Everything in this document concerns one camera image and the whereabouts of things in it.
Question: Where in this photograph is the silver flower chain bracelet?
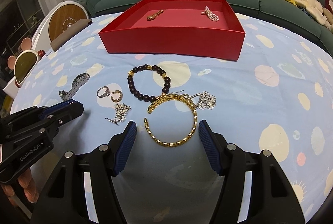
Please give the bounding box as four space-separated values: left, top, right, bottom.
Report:
104 102 132 126

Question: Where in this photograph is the silver flower pendant necklace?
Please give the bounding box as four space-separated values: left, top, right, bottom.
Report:
171 89 217 111

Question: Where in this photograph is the gold hoop earring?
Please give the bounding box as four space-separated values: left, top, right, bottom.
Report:
110 90 123 103

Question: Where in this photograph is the silver metal watch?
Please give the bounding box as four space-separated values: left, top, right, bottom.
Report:
59 73 90 102

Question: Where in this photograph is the dark bead bracelet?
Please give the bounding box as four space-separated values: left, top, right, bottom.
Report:
127 64 172 103

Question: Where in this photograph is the gold chain bangle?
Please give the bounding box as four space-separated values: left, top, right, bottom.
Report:
143 93 199 148

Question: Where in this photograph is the red jewelry tray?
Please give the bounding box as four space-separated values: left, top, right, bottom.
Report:
99 0 246 61

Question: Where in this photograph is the left hand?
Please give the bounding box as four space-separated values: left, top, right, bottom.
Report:
1 169 39 207

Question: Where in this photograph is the white mouse-ear mirror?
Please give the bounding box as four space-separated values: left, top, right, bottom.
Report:
3 38 45 99

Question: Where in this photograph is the blue planet-print tablecloth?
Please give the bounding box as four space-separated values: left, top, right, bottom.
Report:
11 14 332 223

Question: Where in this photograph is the gold wrist watch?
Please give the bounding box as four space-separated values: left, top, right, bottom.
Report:
147 9 165 21

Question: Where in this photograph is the white flower cushion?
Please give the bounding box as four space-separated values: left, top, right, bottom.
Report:
294 0 332 32

